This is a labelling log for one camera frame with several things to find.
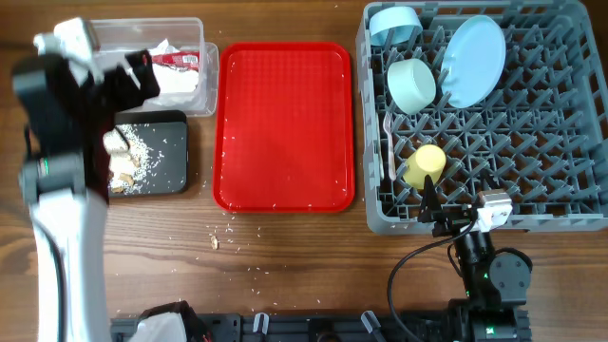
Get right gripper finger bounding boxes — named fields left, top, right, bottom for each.
left=480, top=170, right=497, bottom=192
left=420, top=175, right=442, bottom=219

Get white napkin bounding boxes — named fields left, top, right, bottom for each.
left=149, top=39, right=200, bottom=94

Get yellow plastic cup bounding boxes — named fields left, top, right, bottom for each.
left=403, top=144, right=447, bottom=190

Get red sauce packet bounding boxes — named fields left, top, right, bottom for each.
left=152, top=51, right=200, bottom=71

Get food scraps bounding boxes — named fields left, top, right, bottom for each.
left=104, top=123, right=165, bottom=196

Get white plastic fork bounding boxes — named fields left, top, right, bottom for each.
left=383, top=112, right=397, bottom=181

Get mint green bowl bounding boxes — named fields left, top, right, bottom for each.
left=387, top=58, right=436, bottom=114

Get light blue plate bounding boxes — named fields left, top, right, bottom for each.
left=441, top=15, right=506, bottom=108

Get light blue bowl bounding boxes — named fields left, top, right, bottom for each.
left=370, top=6, right=423, bottom=46

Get white plastic spoon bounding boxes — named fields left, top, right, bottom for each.
left=376, top=142, right=385, bottom=181

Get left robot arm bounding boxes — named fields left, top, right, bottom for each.
left=12, top=50, right=160, bottom=341

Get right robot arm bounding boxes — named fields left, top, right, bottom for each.
left=419, top=170, right=533, bottom=341

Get clear plastic waste bin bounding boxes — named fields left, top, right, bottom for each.
left=92, top=17, right=219, bottom=116

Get black food waste tray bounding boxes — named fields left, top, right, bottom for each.
left=104, top=110, right=189, bottom=198

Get grey dishwasher rack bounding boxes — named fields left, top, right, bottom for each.
left=355, top=1, right=607, bottom=235

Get red serving tray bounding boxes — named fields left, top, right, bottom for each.
left=213, top=42, right=355, bottom=214

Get food crumb on table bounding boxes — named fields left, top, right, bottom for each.
left=210, top=236, right=219, bottom=250

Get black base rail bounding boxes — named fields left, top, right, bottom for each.
left=108, top=310, right=531, bottom=342

